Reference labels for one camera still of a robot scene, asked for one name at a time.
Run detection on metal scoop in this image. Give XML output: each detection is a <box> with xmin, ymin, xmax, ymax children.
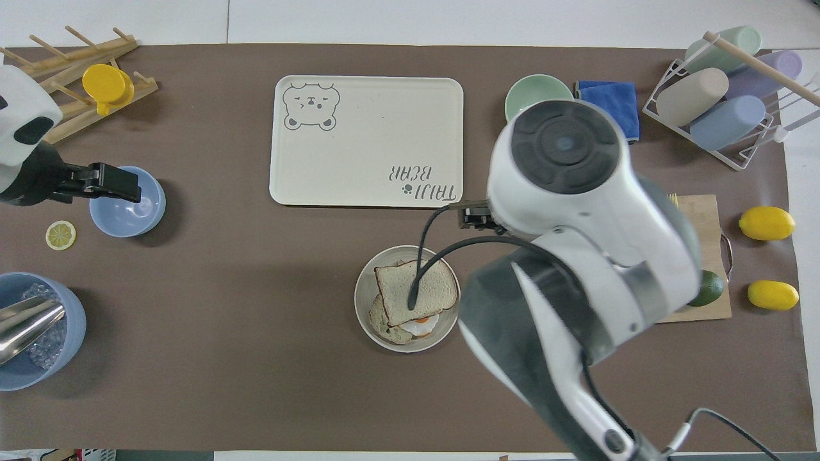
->
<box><xmin>0</xmin><ymin>297</ymin><xmax>67</xmax><ymax>366</ymax></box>

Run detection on lilac cup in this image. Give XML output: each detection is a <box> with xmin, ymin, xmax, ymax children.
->
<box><xmin>726</xmin><ymin>50</ymin><xmax>804</xmax><ymax>101</ymax></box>

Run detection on wooden rod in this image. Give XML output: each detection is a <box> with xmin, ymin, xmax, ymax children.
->
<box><xmin>702</xmin><ymin>30</ymin><xmax>820</xmax><ymax>108</ymax></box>

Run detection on light green bowl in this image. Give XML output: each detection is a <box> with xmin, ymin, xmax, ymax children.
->
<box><xmin>504</xmin><ymin>74</ymin><xmax>576</xmax><ymax>123</ymax></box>

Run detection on yellow lemon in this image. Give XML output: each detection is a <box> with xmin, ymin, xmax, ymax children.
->
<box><xmin>738</xmin><ymin>206</ymin><xmax>797</xmax><ymax>242</ymax></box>
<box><xmin>747</xmin><ymin>279</ymin><xmax>800</xmax><ymax>312</ymax></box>

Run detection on blue cloth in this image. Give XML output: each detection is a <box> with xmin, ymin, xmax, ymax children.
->
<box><xmin>574</xmin><ymin>80</ymin><xmax>641</xmax><ymax>143</ymax></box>

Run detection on beige cup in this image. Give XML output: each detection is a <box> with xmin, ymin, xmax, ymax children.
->
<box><xmin>657</xmin><ymin>67</ymin><xmax>730</xmax><ymax>128</ymax></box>

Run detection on yellow plastic cup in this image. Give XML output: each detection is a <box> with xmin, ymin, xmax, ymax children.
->
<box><xmin>82</xmin><ymin>63</ymin><xmax>136</xmax><ymax>117</ymax></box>

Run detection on large blue ice bucket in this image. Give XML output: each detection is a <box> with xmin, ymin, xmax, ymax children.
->
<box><xmin>0</xmin><ymin>272</ymin><xmax>87</xmax><ymax>392</ymax></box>

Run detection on clear ice cubes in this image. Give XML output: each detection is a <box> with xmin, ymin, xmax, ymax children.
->
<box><xmin>21</xmin><ymin>284</ymin><xmax>69</xmax><ymax>371</ymax></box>

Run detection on toast bread slice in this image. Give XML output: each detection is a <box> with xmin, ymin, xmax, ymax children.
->
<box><xmin>368</xmin><ymin>294</ymin><xmax>414</xmax><ymax>346</ymax></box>
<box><xmin>373</xmin><ymin>259</ymin><xmax>459</xmax><ymax>328</ymax></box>

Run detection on pale green cup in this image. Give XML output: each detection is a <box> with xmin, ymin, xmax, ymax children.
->
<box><xmin>684</xmin><ymin>26</ymin><xmax>763</xmax><ymax>75</ymax></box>

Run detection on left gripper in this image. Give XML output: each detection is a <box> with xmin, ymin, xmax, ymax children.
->
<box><xmin>0</xmin><ymin>142</ymin><xmax>142</xmax><ymax>207</ymax></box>

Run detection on wooden dish rack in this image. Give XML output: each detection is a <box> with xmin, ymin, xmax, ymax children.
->
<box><xmin>0</xmin><ymin>26</ymin><xmax>160</xmax><ymax>145</ymax></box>

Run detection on lemon slice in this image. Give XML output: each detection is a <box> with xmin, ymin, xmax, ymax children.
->
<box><xmin>45</xmin><ymin>220</ymin><xmax>77</xmax><ymax>251</ymax></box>

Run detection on wooden cutting board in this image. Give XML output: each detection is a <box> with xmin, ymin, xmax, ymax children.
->
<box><xmin>656</xmin><ymin>193</ymin><xmax>733</xmax><ymax>323</ymax></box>

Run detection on white wire cup rack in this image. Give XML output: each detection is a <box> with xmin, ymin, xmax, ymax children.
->
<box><xmin>643</xmin><ymin>32</ymin><xmax>820</xmax><ymax>172</ymax></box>

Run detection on fried egg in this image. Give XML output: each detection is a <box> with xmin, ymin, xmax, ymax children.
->
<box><xmin>400</xmin><ymin>313</ymin><xmax>442</xmax><ymax>339</ymax></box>

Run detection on green avocado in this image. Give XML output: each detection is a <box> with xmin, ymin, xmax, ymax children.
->
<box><xmin>687</xmin><ymin>270</ymin><xmax>726</xmax><ymax>308</ymax></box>

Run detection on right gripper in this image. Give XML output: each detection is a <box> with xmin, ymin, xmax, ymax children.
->
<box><xmin>462</xmin><ymin>206</ymin><xmax>507</xmax><ymax>231</ymax></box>

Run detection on pale blue cup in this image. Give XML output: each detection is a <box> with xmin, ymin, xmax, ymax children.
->
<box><xmin>689</xmin><ymin>95</ymin><xmax>767</xmax><ymax>152</ymax></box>

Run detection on cream tray with bear print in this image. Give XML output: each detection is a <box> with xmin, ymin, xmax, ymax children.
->
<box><xmin>268</xmin><ymin>75</ymin><xmax>464</xmax><ymax>209</ymax></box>

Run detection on round grey plate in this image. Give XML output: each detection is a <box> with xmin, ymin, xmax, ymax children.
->
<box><xmin>354</xmin><ymin>245</ymin><xmax>461</xmax><ymax>354</ymax></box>

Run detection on small light blue bowl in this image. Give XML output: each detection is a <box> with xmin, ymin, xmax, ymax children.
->
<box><xmin>89</xmin><ymin>166</ymin><xmax>167</xmax><ymax>239</ymax></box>

